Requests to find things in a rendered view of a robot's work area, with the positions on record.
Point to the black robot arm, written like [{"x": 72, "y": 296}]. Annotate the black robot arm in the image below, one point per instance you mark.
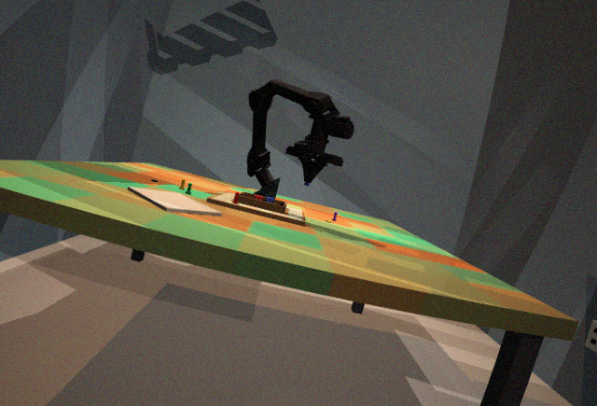
[{"x": 316, "y": 103}]

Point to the white square track with arrows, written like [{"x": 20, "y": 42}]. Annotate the white square track with arrows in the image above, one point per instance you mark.
[{"x": 245, "y": 199}]

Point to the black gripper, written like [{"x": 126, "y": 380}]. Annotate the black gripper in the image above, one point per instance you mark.
[{"x": 312, "y": 168}]

